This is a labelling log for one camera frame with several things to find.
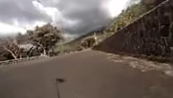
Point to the green hillside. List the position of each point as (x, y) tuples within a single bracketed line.
[(72, 44)]

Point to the broad leafy tree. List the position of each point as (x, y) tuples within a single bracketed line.
[(46, 36)]

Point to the pale dirt verge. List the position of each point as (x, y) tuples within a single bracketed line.
[(151, 66)]

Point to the grey asphalt road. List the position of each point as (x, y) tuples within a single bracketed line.
[(22, 82)]

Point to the bare branched tree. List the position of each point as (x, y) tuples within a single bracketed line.
[(7, 49)]

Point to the rough dark stone wall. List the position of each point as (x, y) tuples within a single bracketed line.
[(159, 32)]

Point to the long low stone wall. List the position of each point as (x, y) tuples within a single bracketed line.
[(5, 62)]

